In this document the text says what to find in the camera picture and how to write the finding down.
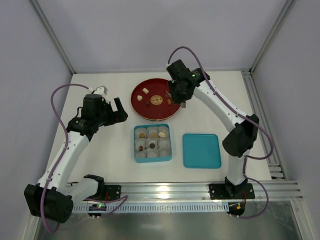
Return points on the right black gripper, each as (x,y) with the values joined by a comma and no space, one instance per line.
(176,99)

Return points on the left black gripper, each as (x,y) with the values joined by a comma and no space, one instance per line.
(113,113)

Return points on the metal tongs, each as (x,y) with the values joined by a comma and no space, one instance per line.
(182,105)

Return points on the cream oval chocolate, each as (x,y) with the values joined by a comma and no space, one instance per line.
(162,134)

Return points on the teal box lid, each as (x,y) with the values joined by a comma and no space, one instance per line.
(201,151)

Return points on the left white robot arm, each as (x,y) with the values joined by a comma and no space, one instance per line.
(51,198)

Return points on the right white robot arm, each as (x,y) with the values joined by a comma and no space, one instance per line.
(242,128)

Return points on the white chocolate cube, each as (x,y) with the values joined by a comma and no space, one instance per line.
(145,90)

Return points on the red round tray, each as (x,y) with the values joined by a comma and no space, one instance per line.
(155,86)

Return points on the teal box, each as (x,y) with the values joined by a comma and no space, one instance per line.
(165,155)

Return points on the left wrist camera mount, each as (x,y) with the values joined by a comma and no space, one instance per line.
(101,90)

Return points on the right aluminium frame post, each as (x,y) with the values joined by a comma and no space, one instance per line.
(277,25)

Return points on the aluminium frame post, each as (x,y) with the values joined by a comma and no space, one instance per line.
(51,33)
(277,25)

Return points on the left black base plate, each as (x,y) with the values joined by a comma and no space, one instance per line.
(112,192)

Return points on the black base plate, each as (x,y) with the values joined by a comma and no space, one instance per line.
(112,192)
(217,191)

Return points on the left aluminium frame post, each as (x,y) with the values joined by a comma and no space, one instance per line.
(51,33)

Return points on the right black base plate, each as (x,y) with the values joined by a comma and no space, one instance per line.
(217,191)

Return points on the perforated cable duct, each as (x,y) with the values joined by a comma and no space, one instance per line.
(150,207)

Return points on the aluminium rail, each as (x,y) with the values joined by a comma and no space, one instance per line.
(276,190)

